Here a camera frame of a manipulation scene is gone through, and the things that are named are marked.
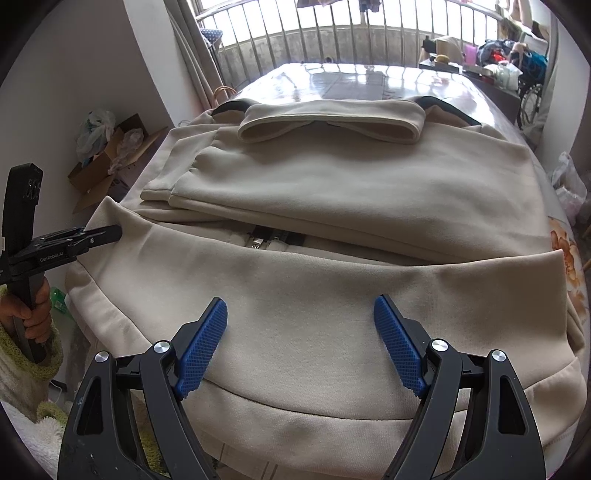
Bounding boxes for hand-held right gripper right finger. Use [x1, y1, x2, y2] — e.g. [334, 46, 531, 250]
[373, 295, 546, 480]

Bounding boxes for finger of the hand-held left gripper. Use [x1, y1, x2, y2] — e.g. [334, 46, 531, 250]
[8, 225, 123, 280]

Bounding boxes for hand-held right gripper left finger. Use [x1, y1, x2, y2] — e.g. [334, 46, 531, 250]
[60, 298, 229, 480]

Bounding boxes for cream zip jacket black stripes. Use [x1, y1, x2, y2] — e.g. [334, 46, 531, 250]
[65, 96, 586, 480]

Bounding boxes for person's left forearm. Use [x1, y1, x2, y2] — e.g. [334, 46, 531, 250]
[0, 318, 65, 421]

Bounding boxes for pile of colourful clothes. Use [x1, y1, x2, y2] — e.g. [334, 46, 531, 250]
[475, 39, 548, 81]

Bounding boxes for hanging brown grey clothes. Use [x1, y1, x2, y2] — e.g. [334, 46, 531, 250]
[295, 0, 384, 12]

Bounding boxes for person's left hand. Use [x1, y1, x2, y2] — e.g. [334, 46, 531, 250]
[0, 277, 51, 342]

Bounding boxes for open cardboard box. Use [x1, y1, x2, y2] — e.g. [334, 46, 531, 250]
[68, 114, 169, 214]

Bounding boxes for white green plastic bag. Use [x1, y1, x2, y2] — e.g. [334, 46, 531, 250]
[76, 110, 116, 162]

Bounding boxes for crumpled clear plastic wrap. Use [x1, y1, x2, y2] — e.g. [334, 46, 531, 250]
[108, 128, 146, 174]

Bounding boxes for grey window curtain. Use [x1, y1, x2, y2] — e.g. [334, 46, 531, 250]
[164, 0, 220, 125]

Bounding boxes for translucent plastic bag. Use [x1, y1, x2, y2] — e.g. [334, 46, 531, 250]
[549, 152, 587, 222]

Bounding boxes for dark side table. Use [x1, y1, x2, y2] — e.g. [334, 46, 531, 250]
[418, 60, 522, 125]

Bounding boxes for wheelchair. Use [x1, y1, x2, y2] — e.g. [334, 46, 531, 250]
[519, 80, 546, 125]

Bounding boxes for white plastic jug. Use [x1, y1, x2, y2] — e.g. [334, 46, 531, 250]
[496, 62, 520, 88]

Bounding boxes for brown paper bag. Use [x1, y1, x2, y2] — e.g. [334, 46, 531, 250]
[422, 36, 465, 63]

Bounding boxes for metal balcony railing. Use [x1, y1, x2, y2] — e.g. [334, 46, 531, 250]
[196, 0, 509, 93]

